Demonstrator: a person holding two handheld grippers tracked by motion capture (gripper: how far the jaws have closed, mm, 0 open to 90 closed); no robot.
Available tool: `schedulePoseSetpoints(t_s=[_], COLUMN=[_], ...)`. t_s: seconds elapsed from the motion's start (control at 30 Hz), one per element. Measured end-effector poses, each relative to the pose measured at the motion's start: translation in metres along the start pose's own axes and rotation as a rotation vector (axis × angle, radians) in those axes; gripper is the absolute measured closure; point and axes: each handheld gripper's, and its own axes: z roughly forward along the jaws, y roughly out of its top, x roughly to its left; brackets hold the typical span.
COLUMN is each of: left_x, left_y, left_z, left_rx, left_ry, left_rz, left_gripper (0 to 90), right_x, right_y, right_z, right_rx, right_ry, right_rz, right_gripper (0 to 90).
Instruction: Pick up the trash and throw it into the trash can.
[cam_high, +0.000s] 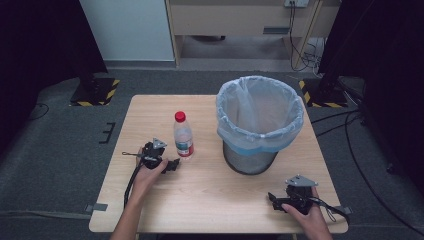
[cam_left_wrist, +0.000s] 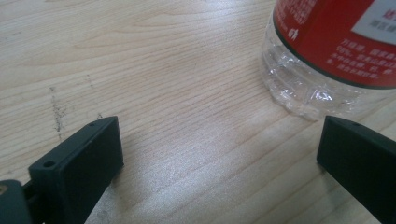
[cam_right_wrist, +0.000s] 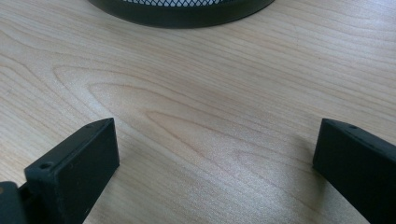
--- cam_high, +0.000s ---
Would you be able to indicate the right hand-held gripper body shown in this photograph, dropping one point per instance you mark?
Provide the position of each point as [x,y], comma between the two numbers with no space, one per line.
[298,193]

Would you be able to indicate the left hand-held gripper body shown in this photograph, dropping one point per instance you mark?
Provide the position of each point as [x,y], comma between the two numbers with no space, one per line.
[152,154]

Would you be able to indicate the clear plastic bottle red cap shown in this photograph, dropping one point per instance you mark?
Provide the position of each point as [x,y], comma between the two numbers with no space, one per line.
[183,140]

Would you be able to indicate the metal mesh trash can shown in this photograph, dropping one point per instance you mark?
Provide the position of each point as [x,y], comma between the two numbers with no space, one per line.
[250,160]

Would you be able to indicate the person's left hand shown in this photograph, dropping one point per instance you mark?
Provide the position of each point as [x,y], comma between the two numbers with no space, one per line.
[145,180]

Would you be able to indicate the person's right hand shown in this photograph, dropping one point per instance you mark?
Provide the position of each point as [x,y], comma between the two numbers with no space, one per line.
[311,221]

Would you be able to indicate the grey tape strip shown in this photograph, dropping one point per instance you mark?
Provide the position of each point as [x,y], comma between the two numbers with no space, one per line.
[96,207]
[345,210]

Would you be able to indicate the black stand base striped edge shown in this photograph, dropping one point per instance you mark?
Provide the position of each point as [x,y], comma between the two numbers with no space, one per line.
[95,91]
[325,95]

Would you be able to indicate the dark curtain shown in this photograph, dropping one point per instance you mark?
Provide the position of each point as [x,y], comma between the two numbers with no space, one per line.
[386,66]

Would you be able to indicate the grey wall socket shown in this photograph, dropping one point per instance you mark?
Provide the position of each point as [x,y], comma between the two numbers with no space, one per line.
[296,2]

